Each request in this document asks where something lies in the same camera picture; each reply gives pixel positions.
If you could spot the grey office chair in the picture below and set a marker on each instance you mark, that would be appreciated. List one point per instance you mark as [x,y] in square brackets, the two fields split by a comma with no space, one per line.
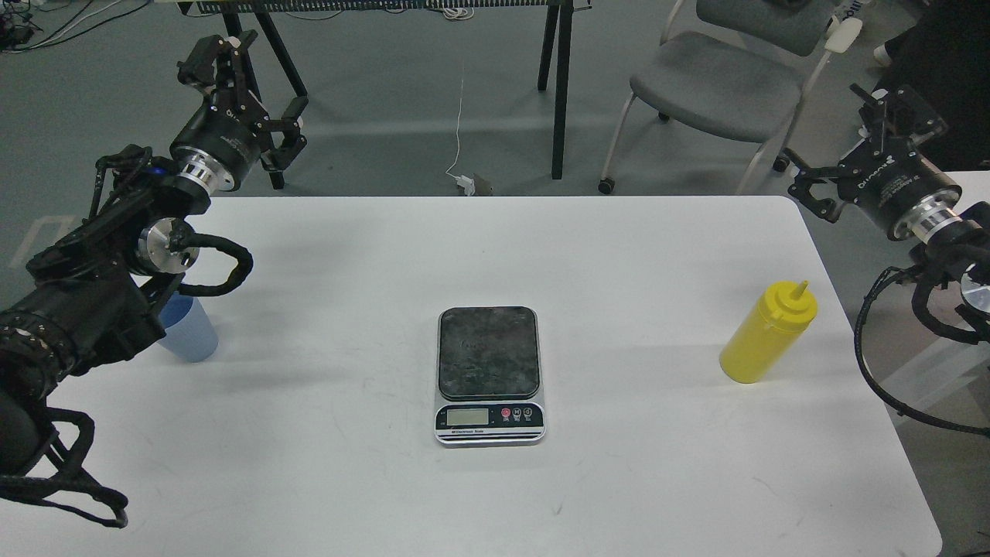
[730,91]

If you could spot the digital kitchen scale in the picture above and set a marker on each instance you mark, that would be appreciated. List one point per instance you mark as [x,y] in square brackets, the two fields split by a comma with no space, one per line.
[488,388]

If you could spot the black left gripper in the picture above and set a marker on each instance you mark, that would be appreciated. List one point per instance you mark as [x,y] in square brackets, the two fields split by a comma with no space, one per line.
[215,151]

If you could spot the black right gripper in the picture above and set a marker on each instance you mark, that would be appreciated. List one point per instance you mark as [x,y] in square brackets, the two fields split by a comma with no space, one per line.
[901,192]

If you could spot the yellow squeeze bottle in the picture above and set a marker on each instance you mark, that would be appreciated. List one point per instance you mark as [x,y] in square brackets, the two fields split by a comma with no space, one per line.
[780,315]

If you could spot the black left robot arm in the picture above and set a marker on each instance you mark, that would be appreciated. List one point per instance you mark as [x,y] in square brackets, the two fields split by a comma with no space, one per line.
[100,290]

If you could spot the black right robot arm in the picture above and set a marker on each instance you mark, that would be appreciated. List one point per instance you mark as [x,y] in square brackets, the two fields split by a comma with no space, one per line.
[949,275]

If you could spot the light blue plastic cup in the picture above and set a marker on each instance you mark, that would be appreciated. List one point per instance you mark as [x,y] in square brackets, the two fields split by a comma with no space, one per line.
[188,330]

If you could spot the white side table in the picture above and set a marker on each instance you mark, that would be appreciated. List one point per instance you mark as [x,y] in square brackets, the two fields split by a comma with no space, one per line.
[974,188]

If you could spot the black cabinet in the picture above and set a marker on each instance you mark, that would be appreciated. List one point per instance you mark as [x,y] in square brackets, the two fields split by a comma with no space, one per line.
[945,58]

